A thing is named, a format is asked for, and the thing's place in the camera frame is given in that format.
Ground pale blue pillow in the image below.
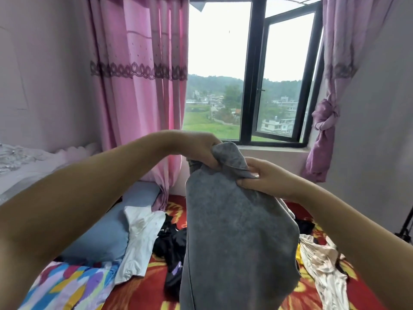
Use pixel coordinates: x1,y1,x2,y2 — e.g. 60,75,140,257
60,180,162,264

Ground red and yellow blanket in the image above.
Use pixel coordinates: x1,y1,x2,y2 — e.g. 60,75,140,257
16,193,388,310

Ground person's left hand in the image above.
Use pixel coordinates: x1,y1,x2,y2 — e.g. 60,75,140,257
169,130,223,171

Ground person's left forearm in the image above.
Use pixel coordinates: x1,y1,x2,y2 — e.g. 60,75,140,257
0,130,185,310

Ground narrow pink curtain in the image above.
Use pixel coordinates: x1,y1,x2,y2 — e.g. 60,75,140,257
299,0,398,184

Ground dark framed window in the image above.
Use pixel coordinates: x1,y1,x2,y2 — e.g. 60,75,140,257
182,0,325,149

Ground wide pink curtain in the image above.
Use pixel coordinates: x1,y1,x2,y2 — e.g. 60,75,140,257
87,0,190,212

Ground light blue denim jacket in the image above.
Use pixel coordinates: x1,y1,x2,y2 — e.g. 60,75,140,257
179,141,302,310

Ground pile of mixed clothes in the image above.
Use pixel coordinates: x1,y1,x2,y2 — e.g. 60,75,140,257
115,202,352,310

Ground person's right hand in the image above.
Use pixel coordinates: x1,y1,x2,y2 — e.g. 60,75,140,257
236,157,309,202

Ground white tufted headboard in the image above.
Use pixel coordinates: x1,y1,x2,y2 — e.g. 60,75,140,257
0,143,101,205

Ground person's right forearm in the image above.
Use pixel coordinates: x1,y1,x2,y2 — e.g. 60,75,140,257
293,180,413,310

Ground blue patterned pillow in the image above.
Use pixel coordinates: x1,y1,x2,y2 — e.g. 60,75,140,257
18,259,121,310

